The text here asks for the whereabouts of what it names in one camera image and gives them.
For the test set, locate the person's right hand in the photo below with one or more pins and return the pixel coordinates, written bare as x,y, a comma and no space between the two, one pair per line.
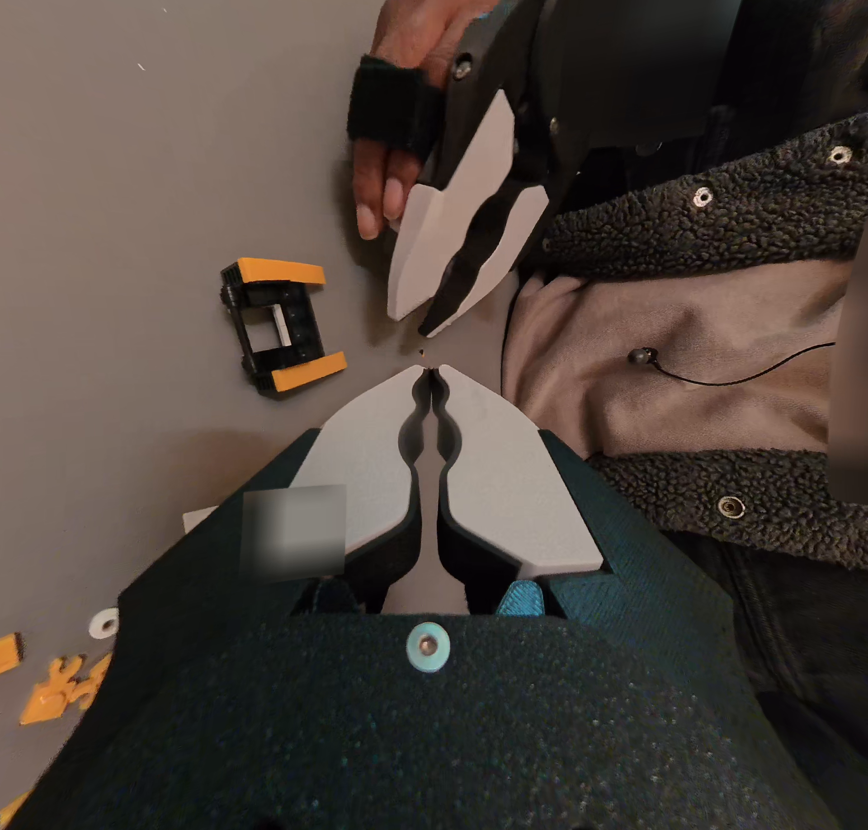
420,23

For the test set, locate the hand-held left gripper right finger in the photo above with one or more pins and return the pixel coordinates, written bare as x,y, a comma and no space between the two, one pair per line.
515,477

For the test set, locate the black and orange lego assembly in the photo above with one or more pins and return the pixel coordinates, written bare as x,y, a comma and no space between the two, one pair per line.
298,315

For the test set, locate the small white round lego stud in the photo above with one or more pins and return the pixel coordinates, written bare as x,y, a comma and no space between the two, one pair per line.
102,625

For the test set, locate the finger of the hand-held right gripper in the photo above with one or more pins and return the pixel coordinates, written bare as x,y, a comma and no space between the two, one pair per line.
519,233
441,233

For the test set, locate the person's dark pants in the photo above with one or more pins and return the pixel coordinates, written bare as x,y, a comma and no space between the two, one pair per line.
800,640

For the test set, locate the scattered small orange lego pieces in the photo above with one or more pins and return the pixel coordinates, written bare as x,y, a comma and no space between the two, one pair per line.
54,694

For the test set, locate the person's beige shirt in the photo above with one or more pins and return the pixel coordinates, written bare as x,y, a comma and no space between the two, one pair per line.
678,328

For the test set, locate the person's dark fleece-lined jacket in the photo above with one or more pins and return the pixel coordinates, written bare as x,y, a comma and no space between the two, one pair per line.
712,233

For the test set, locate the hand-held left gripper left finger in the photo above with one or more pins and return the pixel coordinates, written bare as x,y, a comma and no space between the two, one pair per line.
352,464

